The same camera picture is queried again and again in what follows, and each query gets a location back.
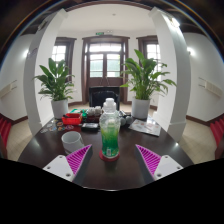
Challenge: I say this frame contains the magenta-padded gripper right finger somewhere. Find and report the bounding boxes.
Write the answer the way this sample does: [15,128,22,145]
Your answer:
[134,144,184,185]

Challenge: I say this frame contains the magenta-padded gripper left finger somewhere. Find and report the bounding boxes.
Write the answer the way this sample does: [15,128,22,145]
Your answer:
[43,144,95,187]

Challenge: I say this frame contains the clear bottle with green drink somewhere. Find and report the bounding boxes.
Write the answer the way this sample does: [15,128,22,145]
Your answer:
[98,97,122,160]

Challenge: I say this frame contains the white mug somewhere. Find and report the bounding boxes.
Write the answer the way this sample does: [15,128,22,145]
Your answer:
[61,130,86,156]

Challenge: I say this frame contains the printed magazine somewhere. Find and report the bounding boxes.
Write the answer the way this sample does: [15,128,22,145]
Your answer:
[128,118,162,138]

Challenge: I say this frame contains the red plastic box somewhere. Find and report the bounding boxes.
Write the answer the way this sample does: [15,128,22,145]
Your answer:
[61,112,84,126]

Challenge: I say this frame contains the small black flat device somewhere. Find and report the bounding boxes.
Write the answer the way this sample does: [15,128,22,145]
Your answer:
[81,122,100,132]

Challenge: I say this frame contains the grey microphone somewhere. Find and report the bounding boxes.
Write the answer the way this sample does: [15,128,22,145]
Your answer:
[125,114,135,126]
[119,113,128,127]

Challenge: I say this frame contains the tray with small jars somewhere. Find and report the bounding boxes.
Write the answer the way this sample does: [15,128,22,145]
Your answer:
[84,105,103,123]

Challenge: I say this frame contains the red stairs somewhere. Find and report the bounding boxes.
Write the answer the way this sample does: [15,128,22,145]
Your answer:
[0,114,15,148]
[209,118,224,148]

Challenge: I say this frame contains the black chair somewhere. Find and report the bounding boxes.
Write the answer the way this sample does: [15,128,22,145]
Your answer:
[88,86,121,110]

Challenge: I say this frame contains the potted plant with short leaves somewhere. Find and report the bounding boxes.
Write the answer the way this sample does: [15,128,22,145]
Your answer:
[33,57,76,120]

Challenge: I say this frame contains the potted plant with tall leaves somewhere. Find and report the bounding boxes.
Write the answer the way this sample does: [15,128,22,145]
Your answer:
[119,49,177,121]

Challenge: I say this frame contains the brown wooden glazed door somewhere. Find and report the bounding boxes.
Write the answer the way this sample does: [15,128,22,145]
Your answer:
[81,35,131,103]

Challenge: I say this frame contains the brown framed window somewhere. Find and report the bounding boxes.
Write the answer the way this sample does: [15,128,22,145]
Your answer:
[136,35,163,80]
[51,37,77,81]

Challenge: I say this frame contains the white wall heater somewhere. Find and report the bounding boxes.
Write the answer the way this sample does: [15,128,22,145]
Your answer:
[0,81,18,98]
[198,78,224,99]

